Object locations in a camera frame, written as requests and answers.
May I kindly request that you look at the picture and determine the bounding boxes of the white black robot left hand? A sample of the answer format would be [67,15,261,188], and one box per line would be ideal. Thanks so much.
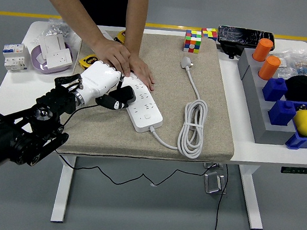
[74,58,134,112]

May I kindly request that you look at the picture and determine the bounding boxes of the person's left hand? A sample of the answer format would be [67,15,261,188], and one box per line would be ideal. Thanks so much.
[125,53,158,91]

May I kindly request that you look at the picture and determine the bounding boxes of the person's right hand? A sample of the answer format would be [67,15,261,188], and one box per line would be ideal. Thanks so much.
[89,37,135,78]

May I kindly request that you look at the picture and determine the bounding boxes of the black plug adapter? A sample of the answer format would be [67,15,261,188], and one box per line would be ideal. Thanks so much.
[108,84,138,107]

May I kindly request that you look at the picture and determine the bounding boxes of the white power strip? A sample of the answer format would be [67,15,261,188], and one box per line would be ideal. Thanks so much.
[113,72,168,135]

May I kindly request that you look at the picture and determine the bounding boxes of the thin black adapter cord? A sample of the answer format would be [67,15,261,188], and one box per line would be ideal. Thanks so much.
[46,98,235,230]

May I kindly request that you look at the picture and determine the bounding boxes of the yellow black tape measure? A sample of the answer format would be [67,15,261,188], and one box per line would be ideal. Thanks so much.
[78,53,100,70]
[114,29,127,44]

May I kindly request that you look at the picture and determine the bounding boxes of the grey-brown fabric mat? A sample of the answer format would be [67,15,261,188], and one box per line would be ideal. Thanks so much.
[55,23,246,172]

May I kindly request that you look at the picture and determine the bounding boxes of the person's torso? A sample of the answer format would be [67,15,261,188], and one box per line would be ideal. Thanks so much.
[56,0,129,29]

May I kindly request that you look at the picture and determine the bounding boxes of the large colourful puzzle cube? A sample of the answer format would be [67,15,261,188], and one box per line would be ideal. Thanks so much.
[183,29,204,55]

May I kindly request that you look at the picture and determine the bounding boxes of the clear bag of screws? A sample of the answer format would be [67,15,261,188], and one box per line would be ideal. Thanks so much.
[45,16,84,48]

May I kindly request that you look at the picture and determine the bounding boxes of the purple bowl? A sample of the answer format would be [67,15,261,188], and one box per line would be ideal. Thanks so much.
[28,39,78,78]

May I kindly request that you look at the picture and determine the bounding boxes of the small colourful puzzle cube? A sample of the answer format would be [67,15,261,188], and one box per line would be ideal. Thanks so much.
[200,27,219,43]

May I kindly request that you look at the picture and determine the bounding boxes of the white circuit breaker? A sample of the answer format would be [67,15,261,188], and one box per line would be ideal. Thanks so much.
[1,41,32,74]

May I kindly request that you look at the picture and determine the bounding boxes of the black plastic-wrapped device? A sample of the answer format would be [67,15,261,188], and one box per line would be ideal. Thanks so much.
[215,24,277,64]

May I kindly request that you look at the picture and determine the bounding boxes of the white table leg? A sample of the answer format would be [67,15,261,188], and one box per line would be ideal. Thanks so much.
[233,164,270,230]
[50,154,77,224]

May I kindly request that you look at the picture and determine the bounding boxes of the orange cylinder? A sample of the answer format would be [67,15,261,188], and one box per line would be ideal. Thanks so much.
[251,37,275,64]
[257,54,282,82]

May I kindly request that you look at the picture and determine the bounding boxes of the large grey block holder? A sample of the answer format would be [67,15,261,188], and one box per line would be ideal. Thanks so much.
[235,64,306,148]

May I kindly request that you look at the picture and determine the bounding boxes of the blue block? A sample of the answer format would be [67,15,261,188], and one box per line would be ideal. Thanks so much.
[261,75,289,104]
[267,98,298,128]

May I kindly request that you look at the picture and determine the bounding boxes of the clear bags of components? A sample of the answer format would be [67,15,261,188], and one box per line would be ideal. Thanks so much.
[269,48,307,82]

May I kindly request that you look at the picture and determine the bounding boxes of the yellow lemon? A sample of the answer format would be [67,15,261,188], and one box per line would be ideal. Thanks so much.
[291,108,307,137]

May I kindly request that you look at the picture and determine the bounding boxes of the black table control panel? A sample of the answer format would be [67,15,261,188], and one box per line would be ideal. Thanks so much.
[280,164,307,176]

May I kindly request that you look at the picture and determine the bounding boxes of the white wall switch panel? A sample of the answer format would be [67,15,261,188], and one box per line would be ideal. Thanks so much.
[95,26,119,44]

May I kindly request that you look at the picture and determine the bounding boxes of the white power strip cord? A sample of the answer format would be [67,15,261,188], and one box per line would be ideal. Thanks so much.
[146,53,214,161]

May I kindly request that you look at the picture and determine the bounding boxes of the white wall socket panel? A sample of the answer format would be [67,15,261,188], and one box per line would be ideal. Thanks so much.
[45,46,75,72]

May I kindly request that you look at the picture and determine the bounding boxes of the small silver metal bracket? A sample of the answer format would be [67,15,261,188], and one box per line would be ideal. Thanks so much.
[202,161,223,171]

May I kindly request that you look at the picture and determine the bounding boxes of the large silver metal bracket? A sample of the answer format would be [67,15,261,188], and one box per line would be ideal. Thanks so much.
[202,172,229,196]

